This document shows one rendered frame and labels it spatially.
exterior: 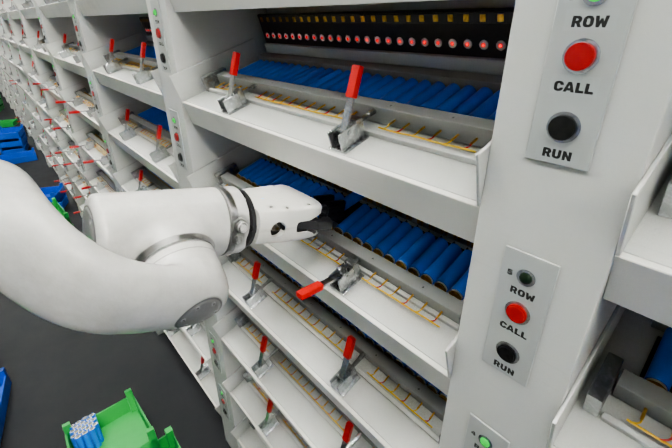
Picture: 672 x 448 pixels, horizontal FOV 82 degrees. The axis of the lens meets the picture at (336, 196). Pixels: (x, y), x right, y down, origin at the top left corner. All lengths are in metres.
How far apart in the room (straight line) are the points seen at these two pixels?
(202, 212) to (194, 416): 1.20
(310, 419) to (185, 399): 0.83
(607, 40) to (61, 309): 0.41
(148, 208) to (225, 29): 0.48
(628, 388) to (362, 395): 0.36
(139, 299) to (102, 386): 1.44
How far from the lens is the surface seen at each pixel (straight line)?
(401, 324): 0.48
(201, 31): 0.81
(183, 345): 1.64
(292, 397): 0.91
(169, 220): 0.42
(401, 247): 0.54
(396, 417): 0.64
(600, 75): 0.28
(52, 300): 0.37
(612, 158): 0.29
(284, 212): 0.48
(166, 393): 1.67
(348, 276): 0.52
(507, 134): 0.31
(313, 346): 0.72
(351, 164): 0.42
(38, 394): 1.89
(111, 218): 0.41
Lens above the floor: 1.22
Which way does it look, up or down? 24 degrees down
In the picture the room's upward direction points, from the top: straight up
